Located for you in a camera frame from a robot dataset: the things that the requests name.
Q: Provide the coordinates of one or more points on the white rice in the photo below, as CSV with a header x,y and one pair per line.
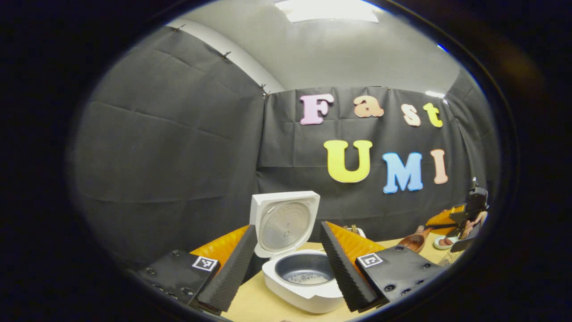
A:
x,y
308,278

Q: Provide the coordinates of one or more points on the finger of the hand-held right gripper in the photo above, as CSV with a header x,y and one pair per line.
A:
x,y
447,217

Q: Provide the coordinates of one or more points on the large ceiling light panel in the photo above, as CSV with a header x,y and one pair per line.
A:
x,y
330,11

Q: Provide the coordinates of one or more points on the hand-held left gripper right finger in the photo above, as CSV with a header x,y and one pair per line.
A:
x,y
342,268

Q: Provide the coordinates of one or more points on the brown wooden spoon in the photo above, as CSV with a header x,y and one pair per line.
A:
x,y
413,241

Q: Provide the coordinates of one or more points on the brown toast slice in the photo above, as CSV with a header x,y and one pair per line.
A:
x,y
351,229

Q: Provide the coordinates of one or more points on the white toaster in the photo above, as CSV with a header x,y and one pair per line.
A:
x,y
361,232

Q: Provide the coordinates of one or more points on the brown meat slice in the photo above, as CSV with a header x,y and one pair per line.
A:
x,y
445,242

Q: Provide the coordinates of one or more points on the white rice cooker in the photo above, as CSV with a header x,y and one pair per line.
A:
x,y
286,223

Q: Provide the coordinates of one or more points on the pale green plate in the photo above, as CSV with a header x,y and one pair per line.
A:
x,y
442,246

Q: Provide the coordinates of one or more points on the small ceiling light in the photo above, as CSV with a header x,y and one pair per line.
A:
x,y
435,94

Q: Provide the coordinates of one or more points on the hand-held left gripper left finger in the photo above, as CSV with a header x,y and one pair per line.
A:
x,y
232,273

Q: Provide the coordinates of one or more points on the black backdrop cloth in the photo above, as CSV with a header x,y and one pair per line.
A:
x,y
178,156

